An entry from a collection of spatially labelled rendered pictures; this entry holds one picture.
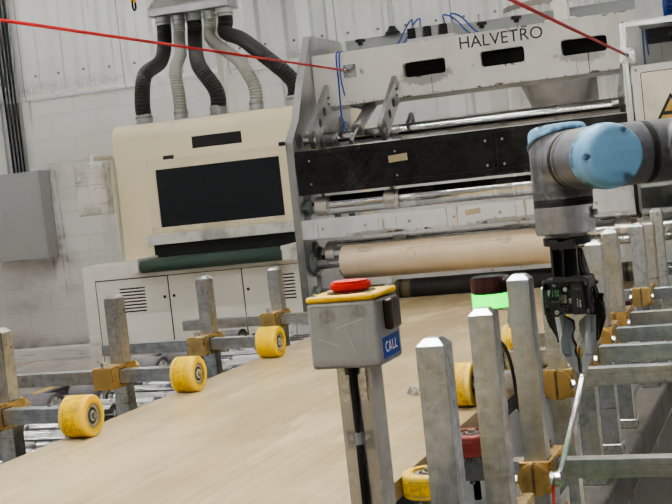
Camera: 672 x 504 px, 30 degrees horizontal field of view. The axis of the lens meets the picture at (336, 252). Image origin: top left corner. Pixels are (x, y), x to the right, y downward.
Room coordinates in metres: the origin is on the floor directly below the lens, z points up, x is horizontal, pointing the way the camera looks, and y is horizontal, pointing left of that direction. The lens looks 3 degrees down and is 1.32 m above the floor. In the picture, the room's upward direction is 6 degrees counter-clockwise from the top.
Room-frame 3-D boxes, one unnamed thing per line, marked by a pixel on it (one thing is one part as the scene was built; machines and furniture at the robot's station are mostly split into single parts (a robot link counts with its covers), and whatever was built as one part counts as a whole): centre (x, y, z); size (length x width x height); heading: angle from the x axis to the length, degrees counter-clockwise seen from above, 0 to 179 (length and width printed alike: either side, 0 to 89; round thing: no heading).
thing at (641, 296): (3.35, -0.81, 0.95); 0.13 x 0.06 x 0.05; 159
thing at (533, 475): (1.95, -0.28, 0.85); 0.13 x 0.06 x 0.05; 159
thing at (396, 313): (1.20, -0.05, 1.20); 0.03 x 0.01 x 0.03; 159
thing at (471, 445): (2.00, -0.19, 0.85); 0.08 x 0.08 x 0.11
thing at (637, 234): (3.33, -0.80, 0.90); 0.03 x 0.03 x 0.48; 69
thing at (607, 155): (1.80, -0.39, 1.33); 0.12 x 0.12 x 0.09; 15
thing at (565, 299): (1.90, -0.35, 1.15); 0.09 x 0.08 x 0.12; 160
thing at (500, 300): (1.94, -0.23, 1.12); 0.06 x 0.06 x 0.02
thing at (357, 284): (1.21, -0.01, 1.22); 0.04 x 0.04 x 0.02
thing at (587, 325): (1.90, -0.36, 1.04); 0.06 x 0.03 x 0.09; 160
